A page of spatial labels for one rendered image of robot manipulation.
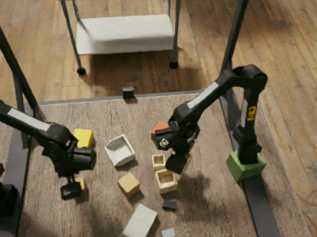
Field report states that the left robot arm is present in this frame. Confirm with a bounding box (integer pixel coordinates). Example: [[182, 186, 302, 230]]
[[153, 64, 268, 165]]

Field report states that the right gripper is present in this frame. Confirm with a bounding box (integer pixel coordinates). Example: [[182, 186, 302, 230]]
[[54, 165, 83, 201]]

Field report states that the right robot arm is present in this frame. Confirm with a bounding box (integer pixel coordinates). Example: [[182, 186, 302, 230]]
[[0, 99, 97, 175]]

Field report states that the yellow rectangular block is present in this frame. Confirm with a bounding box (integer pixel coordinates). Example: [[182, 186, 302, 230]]
[[74, 129, 94, 148]]

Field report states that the orange block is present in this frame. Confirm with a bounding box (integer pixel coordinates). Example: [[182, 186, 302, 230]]
[[151, 121, 169, 140]]

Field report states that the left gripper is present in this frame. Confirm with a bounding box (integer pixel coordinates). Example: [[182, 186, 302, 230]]
[[165, 132, 200, 175]]

